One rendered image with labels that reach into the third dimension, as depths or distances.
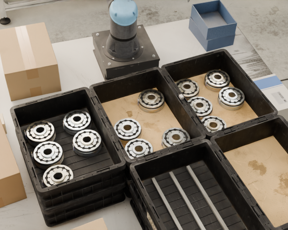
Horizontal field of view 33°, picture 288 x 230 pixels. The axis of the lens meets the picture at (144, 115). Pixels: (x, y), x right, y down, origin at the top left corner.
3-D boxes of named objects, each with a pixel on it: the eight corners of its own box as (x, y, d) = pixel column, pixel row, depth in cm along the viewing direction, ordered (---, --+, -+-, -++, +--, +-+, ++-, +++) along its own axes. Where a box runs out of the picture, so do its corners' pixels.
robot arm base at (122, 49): (104, 37, 221) (104, 20, 214) (137, 35, 223) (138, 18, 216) (107, 60, 212) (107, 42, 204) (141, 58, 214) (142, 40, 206)
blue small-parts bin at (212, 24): (190, 16, 241) (191, 4, 236) (217, 11, 244) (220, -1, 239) (206, 40, 228) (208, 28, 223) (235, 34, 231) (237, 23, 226)
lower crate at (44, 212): (18, 147, 191) (13, 127, 182) (90, 125, 199) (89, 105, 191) (47, 230, 166) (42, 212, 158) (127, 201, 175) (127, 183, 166)
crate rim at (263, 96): (159, 70, 193) (159, 65, 191) (224, 52, 202) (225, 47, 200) (207, 141, 168) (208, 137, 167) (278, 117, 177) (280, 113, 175)
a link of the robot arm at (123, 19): (110, 40, 205) (111, 14, 195) (107, 20, 214) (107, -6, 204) (138, 38, 207) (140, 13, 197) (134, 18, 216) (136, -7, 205)
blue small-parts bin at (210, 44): (188, 28, 245) (189, 16, 240) (214, 21, 250) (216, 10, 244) (206, 51, 233) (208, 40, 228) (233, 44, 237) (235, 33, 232)
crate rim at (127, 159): (88, 90, 184) (87, 85, 182) (158, 70, 193) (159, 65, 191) (127, 168, 160) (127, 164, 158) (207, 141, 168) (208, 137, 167)
